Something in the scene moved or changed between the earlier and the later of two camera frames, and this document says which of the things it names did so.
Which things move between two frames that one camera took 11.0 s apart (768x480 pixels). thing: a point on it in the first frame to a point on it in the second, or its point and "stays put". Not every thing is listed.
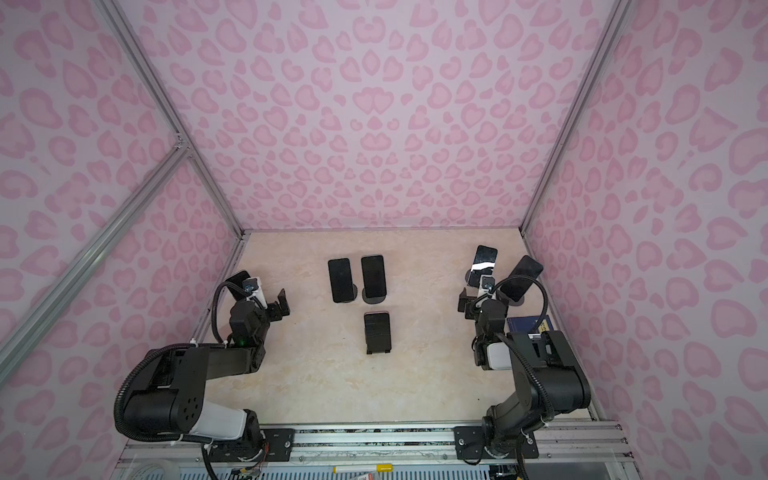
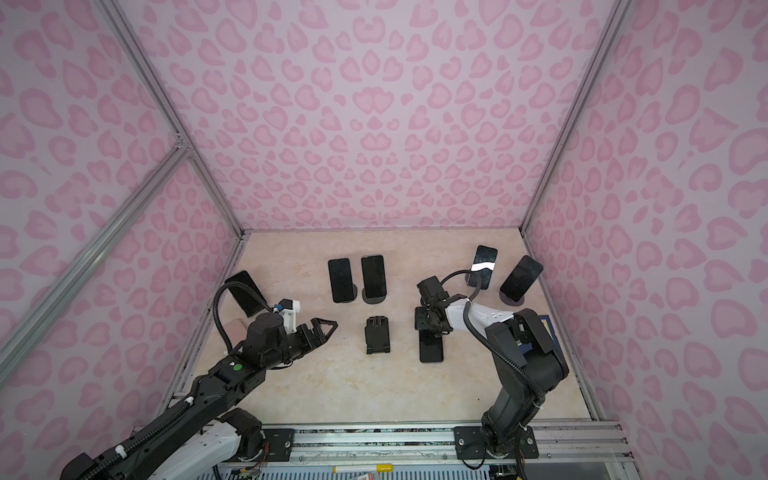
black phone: (374, 276) stays put
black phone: (340, 274) stays put
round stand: (372, 300) stays put
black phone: (484, 254) stays put
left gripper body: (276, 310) to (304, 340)
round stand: (355, 294) stays put
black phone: (377, 331) to (430, 347)
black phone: (515, 287) stays put
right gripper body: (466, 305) to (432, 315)
